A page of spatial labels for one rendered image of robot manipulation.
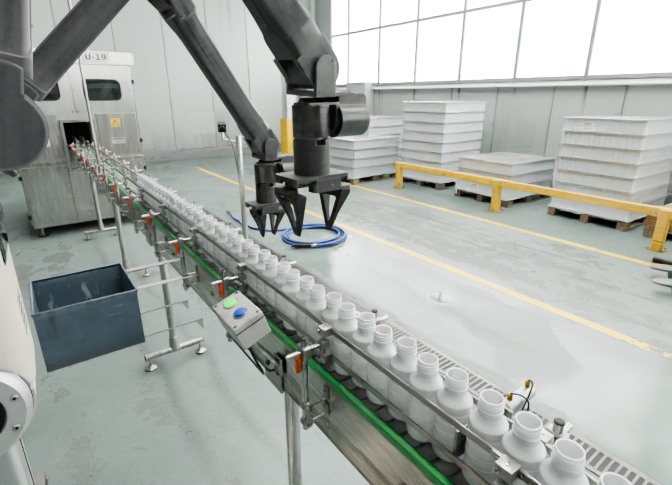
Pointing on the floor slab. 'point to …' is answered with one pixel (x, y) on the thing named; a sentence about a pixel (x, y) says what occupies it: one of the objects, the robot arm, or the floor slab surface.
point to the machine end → (113, 138)
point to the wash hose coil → (309, 242)
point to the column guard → (286, 136)
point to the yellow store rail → (552, 196)
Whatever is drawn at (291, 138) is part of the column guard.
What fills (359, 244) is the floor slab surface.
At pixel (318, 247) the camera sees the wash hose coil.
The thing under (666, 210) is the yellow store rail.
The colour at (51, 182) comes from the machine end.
